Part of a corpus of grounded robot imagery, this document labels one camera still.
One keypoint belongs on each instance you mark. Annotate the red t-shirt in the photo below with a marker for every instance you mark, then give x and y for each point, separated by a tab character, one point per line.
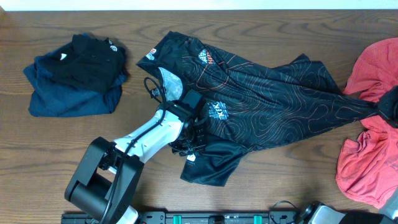
374	73

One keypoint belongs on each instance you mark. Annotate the folded black shirt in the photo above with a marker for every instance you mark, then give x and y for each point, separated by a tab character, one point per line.
85	63

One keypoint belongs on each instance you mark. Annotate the black orange patterned jersey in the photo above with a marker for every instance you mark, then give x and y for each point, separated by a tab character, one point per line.
249	107

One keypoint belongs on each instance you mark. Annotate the folded navy blue shirt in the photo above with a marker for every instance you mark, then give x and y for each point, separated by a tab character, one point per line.
52	99

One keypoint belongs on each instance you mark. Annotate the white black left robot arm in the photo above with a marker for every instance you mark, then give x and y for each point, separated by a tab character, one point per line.
106	178

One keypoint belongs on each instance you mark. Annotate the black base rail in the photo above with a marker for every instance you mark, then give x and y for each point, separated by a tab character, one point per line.
274	215

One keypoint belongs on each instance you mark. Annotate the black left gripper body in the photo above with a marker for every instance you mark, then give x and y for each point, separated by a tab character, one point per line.
200	134

